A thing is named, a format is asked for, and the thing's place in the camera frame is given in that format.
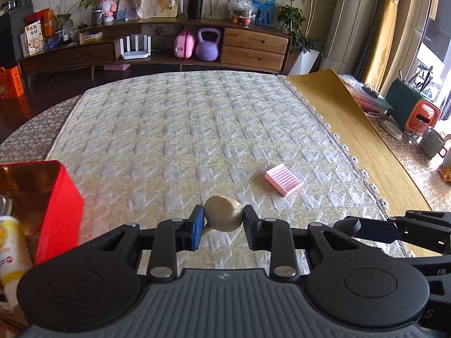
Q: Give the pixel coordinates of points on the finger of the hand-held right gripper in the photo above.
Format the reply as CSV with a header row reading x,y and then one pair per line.
x,y
380,232

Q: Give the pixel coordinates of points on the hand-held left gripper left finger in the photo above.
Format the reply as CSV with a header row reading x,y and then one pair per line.
x,y
197,229

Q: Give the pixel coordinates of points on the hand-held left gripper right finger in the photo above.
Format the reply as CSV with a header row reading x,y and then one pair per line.
x,y
251,230

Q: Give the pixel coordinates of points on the beige round toy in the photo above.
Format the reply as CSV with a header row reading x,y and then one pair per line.
x,y
222,214

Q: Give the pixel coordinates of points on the red storage box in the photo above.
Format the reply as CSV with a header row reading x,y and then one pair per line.
x,y
58,211

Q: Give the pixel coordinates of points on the pink ridged block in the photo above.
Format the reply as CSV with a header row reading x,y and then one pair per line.
x,y
283,180

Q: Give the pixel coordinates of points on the yellow mat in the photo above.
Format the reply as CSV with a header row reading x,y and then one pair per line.
x,y
370,141

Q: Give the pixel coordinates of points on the cream quilted blanket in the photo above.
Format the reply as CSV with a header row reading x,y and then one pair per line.
x,y
169,130

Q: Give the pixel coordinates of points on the grey mug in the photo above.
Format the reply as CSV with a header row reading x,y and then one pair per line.
x,y
431,142

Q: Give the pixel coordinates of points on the white coaster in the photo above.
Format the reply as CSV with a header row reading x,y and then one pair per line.
x,y
392,129

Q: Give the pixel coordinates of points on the orange appliance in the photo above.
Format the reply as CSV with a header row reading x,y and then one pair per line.
x,y
424,116

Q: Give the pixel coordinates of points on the green holder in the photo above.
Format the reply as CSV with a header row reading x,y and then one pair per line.
x,y
401,100

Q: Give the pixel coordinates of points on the stack of folders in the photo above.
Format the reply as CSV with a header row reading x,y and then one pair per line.
x,y
366,95

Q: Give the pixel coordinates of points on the purple kettlebell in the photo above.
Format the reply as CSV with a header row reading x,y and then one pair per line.
x,y
208,47

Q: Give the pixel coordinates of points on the wooden cabinet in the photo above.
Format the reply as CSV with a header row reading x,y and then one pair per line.
x,y
253,47

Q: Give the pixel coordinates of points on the pink toy case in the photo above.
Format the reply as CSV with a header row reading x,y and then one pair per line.
x,y
184,45

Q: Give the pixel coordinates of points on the white and yellow bottle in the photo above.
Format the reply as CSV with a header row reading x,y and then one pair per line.
x,y
12,253

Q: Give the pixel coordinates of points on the white router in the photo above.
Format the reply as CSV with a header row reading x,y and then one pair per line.
x,y
135,51

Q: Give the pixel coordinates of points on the large plant in white pot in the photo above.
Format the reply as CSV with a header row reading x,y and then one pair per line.
x,y
299,31

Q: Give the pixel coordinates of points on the yellow curtain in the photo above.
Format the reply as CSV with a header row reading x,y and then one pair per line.
x,y
387,24

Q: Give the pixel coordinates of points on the small cardboard box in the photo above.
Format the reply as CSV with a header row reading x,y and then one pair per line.
x,y
90,37

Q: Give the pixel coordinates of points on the plastic bag of fruit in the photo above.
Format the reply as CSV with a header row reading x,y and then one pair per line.
x,y
240,10

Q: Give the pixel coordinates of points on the black speaker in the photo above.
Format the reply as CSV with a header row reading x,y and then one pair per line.
x,y
195,6

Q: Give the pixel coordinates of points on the small potted plant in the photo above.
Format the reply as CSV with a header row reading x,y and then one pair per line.
x,y
97,16

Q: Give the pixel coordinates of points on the orange paper bag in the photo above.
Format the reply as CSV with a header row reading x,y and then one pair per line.
x,y
10,82

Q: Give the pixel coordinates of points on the pink doll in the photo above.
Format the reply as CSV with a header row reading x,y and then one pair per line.
x,y
108,1

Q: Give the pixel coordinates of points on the snack bag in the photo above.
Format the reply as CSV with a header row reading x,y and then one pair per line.
x,y
34,38

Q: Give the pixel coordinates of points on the red and orange gift box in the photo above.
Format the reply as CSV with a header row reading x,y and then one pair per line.
x,y
40,21

